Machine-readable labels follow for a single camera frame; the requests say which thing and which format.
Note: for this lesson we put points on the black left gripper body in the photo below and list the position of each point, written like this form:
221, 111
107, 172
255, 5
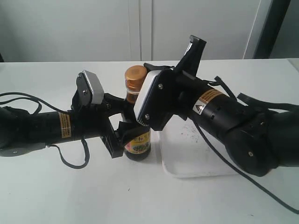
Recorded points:
90, 121

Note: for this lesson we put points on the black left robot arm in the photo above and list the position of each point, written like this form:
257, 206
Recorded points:
22, 132

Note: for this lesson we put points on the white rectangular plastic tray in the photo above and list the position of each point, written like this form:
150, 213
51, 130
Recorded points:
185, 154

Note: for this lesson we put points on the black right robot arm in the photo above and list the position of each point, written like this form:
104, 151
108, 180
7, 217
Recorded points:
258, 136

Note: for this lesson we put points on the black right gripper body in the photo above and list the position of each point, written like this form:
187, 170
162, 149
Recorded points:
185, 72

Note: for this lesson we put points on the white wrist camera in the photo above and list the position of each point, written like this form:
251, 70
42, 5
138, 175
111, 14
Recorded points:
89, 88
156, 102

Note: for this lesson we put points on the dark soy sauce bottle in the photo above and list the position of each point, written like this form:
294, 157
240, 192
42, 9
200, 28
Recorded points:
138, 148

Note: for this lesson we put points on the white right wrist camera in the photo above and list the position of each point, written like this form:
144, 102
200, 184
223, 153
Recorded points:
156, 102

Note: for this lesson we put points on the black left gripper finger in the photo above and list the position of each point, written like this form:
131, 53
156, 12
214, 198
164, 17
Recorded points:
113, 105
127, 132

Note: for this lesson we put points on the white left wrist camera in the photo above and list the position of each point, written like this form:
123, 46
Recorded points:
89, 88

